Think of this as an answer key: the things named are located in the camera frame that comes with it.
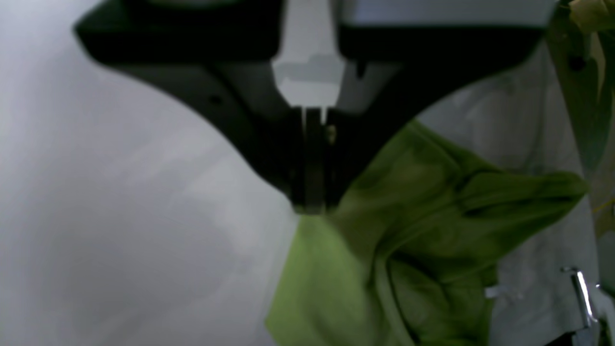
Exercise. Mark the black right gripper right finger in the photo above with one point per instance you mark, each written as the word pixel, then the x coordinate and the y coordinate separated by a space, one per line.
pixel 392 74

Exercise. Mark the green T-shirt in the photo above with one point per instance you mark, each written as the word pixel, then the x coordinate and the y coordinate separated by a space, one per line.
pixel 407 255

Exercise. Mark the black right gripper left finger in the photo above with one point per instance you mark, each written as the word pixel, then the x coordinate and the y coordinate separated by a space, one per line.
pixel 214 57

